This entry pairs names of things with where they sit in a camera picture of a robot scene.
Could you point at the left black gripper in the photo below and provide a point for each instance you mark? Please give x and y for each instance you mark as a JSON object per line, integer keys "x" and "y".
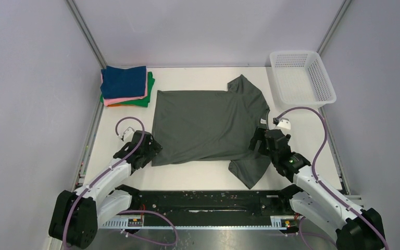
{"x": 154, "y": 149}

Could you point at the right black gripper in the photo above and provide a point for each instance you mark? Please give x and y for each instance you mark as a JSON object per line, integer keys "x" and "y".
{"x": 259, "y": 135}

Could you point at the dark grey t-shirt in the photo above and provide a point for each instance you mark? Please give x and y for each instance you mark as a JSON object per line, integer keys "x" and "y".
{"x": 203, "y": 125}

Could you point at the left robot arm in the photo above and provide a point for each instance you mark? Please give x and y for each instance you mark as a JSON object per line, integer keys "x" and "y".
{"x": 81, "y": 213}

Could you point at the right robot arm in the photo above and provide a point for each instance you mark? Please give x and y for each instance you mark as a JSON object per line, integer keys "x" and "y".
{"x": 346, "y": 223}

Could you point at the folded green t-shirt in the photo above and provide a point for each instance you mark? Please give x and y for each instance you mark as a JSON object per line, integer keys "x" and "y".
{"x": 149, "y": 88}

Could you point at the folded pink t-shirt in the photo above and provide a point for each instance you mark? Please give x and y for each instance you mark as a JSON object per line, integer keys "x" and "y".
{"x": 141, "y": 96}

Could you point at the white plastic basket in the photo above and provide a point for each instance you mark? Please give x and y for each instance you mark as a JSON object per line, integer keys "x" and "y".
{"x": 299, "y": 78}

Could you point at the folded navy blue t-shirt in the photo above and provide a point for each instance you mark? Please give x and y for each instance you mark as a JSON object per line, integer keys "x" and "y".
{"x": 123, "y": 83}

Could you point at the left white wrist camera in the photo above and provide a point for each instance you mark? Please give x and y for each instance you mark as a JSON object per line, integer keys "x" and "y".
{"x": 127, "y": 134}

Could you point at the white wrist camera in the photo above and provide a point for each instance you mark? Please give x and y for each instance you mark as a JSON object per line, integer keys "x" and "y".
{"x": 282, "y": 124}
{"x": 127, "y": 134}

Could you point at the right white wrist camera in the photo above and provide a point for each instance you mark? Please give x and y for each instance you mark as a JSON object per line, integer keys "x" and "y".
{"x": 282, "y": 124}

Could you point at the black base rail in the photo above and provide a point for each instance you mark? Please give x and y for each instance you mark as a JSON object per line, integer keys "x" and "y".
{"x": 205, "y": 208}

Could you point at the white slotted cable duct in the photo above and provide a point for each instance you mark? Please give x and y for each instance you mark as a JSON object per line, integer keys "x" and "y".
{"x": 274, "y": 223}

